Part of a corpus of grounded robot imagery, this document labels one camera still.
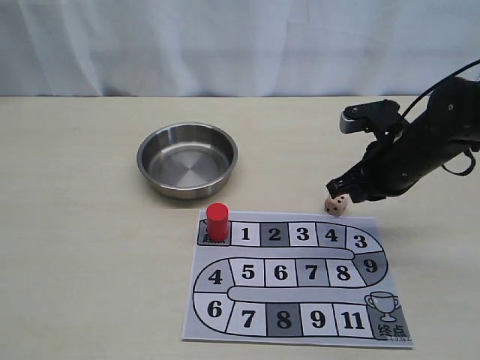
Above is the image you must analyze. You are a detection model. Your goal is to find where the wooden die with black dots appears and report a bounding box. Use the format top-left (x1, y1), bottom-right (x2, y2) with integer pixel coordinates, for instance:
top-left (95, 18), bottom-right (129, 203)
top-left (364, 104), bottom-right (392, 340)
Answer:
top-left (324, 194), bottom-right (350, 217)

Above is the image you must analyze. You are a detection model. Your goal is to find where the red cylinder game piece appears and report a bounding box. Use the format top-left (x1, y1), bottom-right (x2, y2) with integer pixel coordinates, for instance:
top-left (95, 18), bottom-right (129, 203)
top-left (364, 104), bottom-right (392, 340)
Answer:
top-left (206, 202), bottom-right (229, 242)

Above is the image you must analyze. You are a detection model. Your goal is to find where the white backdrop curtain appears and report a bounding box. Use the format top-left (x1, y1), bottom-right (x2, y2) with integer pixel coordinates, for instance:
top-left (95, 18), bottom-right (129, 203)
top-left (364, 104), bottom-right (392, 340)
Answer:
top-left (1, 1), bottom-right (479, 97)

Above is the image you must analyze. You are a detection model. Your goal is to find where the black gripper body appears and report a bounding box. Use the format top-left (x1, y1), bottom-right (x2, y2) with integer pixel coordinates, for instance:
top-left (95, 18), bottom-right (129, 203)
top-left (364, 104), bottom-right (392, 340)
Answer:
top-left (361, 77), bottom-right (479, 197)

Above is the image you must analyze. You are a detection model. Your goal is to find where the stainless steel round bowl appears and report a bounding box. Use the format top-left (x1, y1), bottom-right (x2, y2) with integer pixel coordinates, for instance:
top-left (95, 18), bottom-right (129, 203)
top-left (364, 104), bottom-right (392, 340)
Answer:
top-left (136, 121), bottom-right (239, 200)

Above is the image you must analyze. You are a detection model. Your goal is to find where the printed paper game board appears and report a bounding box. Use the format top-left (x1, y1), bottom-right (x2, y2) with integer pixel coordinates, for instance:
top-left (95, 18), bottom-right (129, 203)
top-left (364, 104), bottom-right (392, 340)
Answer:
top-left (182, 211), bottom-right (413, 349)

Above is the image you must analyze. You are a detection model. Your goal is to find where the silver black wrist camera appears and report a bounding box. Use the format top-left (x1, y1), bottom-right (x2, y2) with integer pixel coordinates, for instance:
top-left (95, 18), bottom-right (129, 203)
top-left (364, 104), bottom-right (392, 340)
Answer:
top-left (339, 99), bottom-right (403, 134)

